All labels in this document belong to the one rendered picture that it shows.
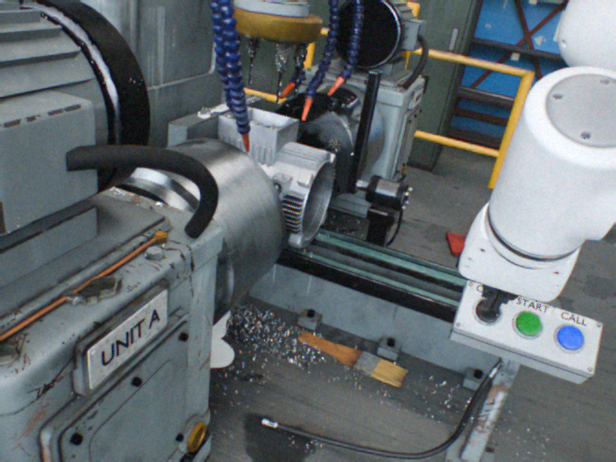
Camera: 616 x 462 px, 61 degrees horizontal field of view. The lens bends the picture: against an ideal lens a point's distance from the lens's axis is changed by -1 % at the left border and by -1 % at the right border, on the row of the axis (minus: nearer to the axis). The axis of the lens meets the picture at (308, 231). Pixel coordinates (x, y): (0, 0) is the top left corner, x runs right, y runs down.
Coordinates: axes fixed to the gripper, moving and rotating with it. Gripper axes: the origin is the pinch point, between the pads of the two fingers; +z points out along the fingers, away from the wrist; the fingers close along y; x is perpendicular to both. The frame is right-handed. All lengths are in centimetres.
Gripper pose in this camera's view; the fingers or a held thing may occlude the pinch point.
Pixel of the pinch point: (496, 292)
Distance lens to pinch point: 65.0
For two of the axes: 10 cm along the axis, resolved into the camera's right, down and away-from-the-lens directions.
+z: 1.1, 4.7, 8.8
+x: -3.9, 8.3, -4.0
